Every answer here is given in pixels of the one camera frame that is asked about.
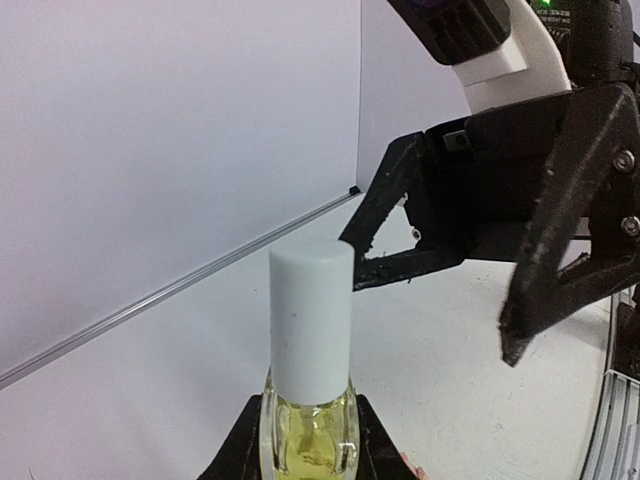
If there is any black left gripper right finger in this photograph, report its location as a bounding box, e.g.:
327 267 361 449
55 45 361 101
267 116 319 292
356 394 417 480

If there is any yellow nail polish bottle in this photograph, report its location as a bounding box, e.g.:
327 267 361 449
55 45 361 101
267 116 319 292
258 377 360 480

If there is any white nail polish cap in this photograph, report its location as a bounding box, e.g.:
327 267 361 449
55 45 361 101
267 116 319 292
269 240 354 405

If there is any mannequin hand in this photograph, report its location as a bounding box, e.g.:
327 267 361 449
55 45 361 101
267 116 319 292
401 452 428 480

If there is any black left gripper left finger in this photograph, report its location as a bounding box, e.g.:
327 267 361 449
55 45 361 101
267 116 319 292
198 395 262 480

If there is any aluminium table edge rail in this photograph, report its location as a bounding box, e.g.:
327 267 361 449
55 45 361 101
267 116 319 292
580 370 640 480

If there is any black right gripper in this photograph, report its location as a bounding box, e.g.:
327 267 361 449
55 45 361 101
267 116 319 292
338 0 640 368

